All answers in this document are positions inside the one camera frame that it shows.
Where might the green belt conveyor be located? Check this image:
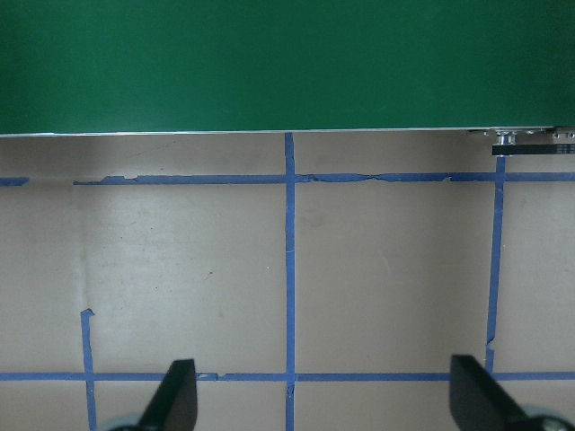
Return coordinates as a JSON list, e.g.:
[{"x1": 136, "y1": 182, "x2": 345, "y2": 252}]
[{"x1": 0, "y1": 0, "x2": 575, "y2": 157}]

